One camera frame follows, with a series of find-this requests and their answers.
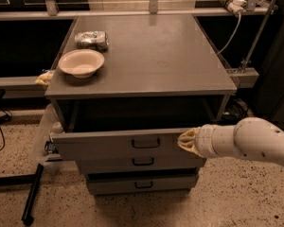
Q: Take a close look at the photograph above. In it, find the grey top drawer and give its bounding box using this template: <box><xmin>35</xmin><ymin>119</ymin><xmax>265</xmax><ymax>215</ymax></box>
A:
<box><xmin>53</xmin><ymin>129</ymin><xmax>196</xmax><ymax>160</ymax></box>

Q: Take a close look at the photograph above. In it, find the yellow cloth on rail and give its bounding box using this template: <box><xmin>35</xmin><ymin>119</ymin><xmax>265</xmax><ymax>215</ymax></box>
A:
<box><xmin>35</xmin><ymin>71</ymin><xmax>54</xmax><ymax>86</ymax></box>

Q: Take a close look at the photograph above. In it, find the white paper bowl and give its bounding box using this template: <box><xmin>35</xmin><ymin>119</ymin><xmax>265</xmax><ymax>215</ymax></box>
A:
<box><xmin>58</xmin><ymin>49</ymin><xmax>105</xmax><ymax>79</ymax></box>

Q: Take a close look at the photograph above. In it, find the black cable bundle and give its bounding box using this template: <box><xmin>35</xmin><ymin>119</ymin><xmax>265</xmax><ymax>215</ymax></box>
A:
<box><xmin>220</xmin><ymin>98</ymin><xmax>249</xmax><ymax>125</ymax></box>

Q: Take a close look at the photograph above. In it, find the clear plastic trash bag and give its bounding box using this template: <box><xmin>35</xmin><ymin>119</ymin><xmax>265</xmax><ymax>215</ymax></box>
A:
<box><xmin>32</xmin><ymin>104</ymin><xmax>62</xmax><ymax>174</ymax></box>

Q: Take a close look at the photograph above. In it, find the black metal floor stand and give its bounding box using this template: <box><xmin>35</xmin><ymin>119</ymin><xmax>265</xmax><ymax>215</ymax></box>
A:
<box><xmin>0</xmin><ymin>164</ymin><xmax>44</xmax><ymax>227</ymax></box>

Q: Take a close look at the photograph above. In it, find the black floor cable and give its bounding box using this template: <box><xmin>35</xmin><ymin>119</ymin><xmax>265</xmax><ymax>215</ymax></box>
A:
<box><xmin>0</xmin><ymin>107</ymin><xmax>13</xmax><ymax>166</ymax></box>

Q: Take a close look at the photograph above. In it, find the white power strip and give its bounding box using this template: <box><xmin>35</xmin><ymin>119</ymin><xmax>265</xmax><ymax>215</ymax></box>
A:
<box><xmin>218</xmin><ymin>0</ymin><xmax>246</xmax><ymax>15</ymax></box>

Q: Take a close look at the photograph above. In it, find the grey metal drawer cabinet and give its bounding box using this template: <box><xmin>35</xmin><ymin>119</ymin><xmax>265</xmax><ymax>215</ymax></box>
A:
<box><xmin>44</xmin><ymin>13</ymin><xmax>238</xmax><ymax>197</ymax></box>

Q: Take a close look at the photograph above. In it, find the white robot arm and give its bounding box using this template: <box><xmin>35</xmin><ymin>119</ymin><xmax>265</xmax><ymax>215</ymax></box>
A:
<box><xmin>177</xmin><ymin>117</ymin><xmax>284</xmax><ymax>166</ymax></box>

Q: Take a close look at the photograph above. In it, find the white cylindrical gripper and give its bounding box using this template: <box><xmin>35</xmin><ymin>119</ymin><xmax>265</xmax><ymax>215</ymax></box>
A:
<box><xmin>178</xmin><ymin>124</ymin><xmax>235</xmax><ymax>158</ymax></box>

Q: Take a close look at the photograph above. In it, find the grey metal rail frame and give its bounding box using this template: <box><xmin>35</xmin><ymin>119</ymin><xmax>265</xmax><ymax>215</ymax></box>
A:
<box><xmin>0</xmin><ymin>0</ymin><xmax>274</xmax><ymax>88</ymax></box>

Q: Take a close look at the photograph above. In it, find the grey bottom drawer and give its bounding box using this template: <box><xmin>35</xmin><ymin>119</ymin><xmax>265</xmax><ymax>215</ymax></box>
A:
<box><xmin>85</xmin><ymin>167</ymin><xmax>199</xmax><ymax>195</ymax></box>

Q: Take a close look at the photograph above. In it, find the crumpled silver snack bag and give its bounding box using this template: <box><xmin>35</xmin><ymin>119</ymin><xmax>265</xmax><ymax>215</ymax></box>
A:
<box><xmin>74</xmin><ymin>31</ymin><xmax>109</xmax><ymax>51</ymax></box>

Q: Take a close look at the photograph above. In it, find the white power cable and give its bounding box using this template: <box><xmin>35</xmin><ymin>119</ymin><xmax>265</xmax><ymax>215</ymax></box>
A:
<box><xmin>215</xmin><ymin>12</ymin><xmax>242</xmax><ymax>56</ymax></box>

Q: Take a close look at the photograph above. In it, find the grey drawer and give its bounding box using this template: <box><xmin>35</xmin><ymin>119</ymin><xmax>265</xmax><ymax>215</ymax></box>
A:
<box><xmin>76</xmin><ymin>156</ymin><xmax>205</xmax><ymax>174</ymax></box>
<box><xmin>53</xmin><ymin>129</ymin><xmax>196</xmax><ymax>160</ymax></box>
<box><xmin>85</xmin><ymin>167</ymin><xmax>199</xmax><ymax>195</ymax></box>

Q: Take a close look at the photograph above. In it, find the grey middle drawer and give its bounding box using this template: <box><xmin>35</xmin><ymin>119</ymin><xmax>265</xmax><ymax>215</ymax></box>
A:
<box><xmin>76</xmin><ymin>156</ymin><xmax>205</xmax><ymax>174</ymax></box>

